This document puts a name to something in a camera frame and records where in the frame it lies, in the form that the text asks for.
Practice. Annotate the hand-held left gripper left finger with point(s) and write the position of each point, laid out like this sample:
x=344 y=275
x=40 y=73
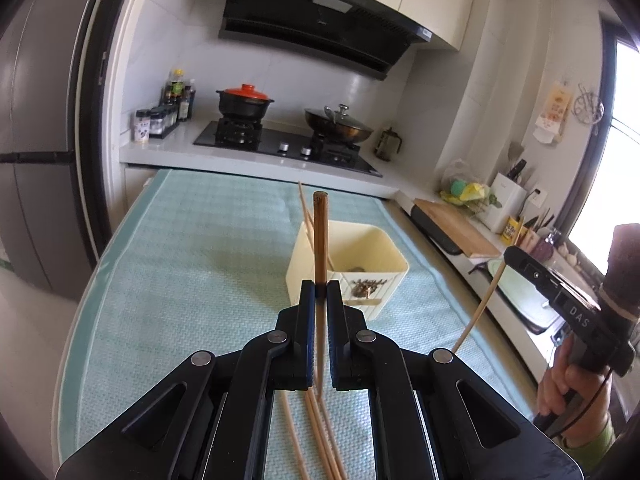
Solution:
x=306 y=310

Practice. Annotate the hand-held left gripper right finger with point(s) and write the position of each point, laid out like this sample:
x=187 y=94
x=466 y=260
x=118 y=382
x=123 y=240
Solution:
x=335 y=310

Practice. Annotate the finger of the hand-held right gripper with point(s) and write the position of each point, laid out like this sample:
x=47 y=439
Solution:
x=530 y=267

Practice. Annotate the cream plastic utensil box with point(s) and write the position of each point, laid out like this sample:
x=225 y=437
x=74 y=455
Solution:
x=380 y=255

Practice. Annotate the person's right forearm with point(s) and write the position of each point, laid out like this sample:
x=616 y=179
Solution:
x=595 y=442

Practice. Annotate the person's right hand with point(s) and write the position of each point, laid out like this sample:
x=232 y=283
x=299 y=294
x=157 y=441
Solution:
x=585 y=395

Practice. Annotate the pink utensil cup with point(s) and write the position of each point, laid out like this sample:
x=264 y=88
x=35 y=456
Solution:
x=531 y=241

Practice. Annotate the purple soap bottle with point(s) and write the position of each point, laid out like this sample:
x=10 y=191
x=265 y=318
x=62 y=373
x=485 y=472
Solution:
x=546 y=246

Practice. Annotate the green cutting board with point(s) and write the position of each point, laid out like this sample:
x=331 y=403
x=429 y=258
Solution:
x=515 y=290

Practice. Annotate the yellow packet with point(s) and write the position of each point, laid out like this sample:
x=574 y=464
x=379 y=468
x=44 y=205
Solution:
x=511 y=231

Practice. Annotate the white knife block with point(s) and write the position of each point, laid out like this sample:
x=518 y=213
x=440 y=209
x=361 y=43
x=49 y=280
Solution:
x=505 y=200

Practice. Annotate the wooden cutting board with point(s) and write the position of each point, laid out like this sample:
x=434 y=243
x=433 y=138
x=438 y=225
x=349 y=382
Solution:
x=455 y=225

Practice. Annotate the bag of sponges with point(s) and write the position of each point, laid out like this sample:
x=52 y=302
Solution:
x=457 y=187

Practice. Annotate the light blue towel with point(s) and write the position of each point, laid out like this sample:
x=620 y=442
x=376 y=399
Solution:
x=175 y=260

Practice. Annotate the window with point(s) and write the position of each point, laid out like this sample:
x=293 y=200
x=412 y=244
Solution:
x=625 y=160

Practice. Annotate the black gas stove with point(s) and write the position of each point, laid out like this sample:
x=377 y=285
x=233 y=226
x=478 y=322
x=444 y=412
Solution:
x=280 y=142

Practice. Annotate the brown glass jar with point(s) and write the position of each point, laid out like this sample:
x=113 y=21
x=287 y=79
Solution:
x=387 y=144

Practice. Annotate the wok with glass lid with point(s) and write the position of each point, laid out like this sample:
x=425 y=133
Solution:
x=345 y=130

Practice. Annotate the black clay pot red lid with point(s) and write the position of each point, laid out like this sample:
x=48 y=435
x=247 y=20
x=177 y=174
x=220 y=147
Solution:
x=240 y=105

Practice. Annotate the black spice jar rack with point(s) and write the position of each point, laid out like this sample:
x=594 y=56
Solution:
x=164 y=121

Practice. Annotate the dark sauce bottle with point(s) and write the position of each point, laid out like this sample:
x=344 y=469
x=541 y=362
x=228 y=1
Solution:
x=187 y=102

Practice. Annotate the white label spice jar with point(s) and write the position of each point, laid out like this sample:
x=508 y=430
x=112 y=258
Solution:
x=142 y=127

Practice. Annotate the yellow-capped sauce bottle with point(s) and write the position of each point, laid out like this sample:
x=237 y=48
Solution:
x=176 y=90

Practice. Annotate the black range hood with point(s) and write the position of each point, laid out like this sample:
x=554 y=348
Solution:
x=310 y=25

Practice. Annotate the grey refrigerator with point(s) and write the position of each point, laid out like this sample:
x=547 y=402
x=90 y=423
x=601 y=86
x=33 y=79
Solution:
x=35 y=110

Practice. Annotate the white wall outlet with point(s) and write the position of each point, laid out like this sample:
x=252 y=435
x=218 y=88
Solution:
x=537 y=197

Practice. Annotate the hanging yellow wall calendar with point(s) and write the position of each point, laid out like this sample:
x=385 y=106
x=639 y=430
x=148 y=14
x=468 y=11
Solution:
x=554 y=110

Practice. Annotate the black door frame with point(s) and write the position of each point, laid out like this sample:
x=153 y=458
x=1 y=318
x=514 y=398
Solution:
x=92 y=135

